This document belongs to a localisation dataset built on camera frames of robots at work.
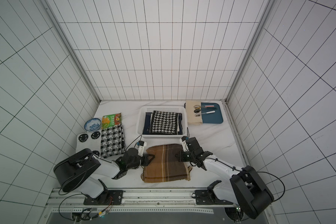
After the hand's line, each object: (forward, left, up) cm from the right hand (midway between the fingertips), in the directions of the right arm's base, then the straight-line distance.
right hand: (172, 156), depth 85 cm
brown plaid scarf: (-7, +4, 0) cm, 7 cm away
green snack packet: (+25, +50, 0) cm, 56 cm away
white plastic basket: (+34, -4, +6) cm, 35 cm away
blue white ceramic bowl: (+21, +62, 0) cm, 65 cm away
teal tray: (+34, -33, -2) cm, 47 cm away
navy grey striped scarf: (+22, +19, +2) cm, 29 cm away
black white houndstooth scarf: (+22, +7, +4) cm, 23 cm away
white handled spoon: (+37, -19, -3) cm, 42 cm away
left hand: (-1, +12, -3) cm, 13 cm away
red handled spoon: (+45, -20, -1) cm, 49 cm away
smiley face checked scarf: (+5, +45, +2) cm, 45 cm away
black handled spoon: (+40, -19, -1) cm, 44 cm away
